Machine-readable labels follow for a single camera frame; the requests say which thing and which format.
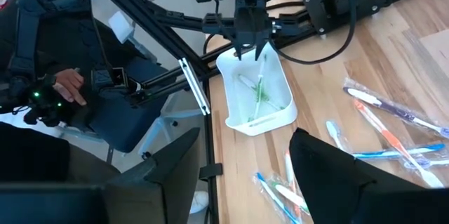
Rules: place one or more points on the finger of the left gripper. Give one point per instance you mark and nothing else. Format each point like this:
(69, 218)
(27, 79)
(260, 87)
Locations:
(261, 46)
(239, 46)

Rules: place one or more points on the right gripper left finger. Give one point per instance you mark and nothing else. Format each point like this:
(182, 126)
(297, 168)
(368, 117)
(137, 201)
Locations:
(168, 189)

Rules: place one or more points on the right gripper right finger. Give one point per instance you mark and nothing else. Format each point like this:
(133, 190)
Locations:
(333, 189)

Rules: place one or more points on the blue toothbrush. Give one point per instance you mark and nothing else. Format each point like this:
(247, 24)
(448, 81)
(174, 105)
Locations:
(333, 132)
(277, 199)
(386, 153)

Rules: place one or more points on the orange toothbrush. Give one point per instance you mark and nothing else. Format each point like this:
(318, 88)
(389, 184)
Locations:
(393, 139)
(290, 171)

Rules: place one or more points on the white plastic bin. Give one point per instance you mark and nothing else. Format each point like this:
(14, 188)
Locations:
(266, 125)

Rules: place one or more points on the blue office chair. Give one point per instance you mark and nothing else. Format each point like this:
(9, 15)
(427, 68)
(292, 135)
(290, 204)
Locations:
(119, 125)

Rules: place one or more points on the white paper sheet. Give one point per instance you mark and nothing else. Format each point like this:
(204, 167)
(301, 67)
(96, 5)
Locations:
(121, 25)

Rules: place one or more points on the person's hand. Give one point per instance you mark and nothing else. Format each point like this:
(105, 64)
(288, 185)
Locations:
(70, 83)

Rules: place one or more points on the black controller with green lights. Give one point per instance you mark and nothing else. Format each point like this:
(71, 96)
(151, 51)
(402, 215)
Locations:
(42, 108)

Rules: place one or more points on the person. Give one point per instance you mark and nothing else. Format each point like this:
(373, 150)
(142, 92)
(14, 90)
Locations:
(63, 41)

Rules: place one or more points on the black frame clip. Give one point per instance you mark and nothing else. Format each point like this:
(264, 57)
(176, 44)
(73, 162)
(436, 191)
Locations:
(210, 172)

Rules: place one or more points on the silver aluminium bracket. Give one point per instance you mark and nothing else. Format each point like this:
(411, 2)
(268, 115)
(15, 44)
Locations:
(194, 87)

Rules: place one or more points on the black aluminium table frame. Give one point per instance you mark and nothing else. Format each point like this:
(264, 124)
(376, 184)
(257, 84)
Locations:
(209, 139)

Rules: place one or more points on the black table-level camera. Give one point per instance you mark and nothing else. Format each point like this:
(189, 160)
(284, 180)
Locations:
(119, 78)

